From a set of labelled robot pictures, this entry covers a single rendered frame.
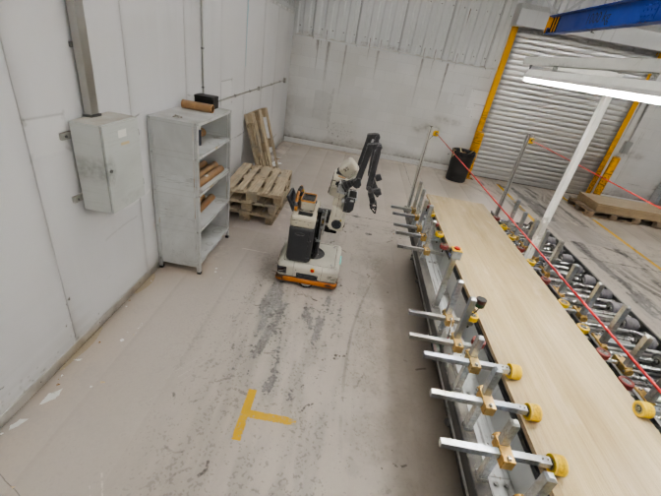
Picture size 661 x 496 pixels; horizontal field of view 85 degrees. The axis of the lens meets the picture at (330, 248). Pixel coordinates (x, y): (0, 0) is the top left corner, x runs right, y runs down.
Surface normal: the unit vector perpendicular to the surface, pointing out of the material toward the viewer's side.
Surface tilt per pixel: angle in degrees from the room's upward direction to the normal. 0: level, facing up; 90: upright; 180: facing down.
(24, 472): 0
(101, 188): 90
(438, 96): 90
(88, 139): 90
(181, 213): 90
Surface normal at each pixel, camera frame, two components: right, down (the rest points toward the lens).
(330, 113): -0.09, 0.47
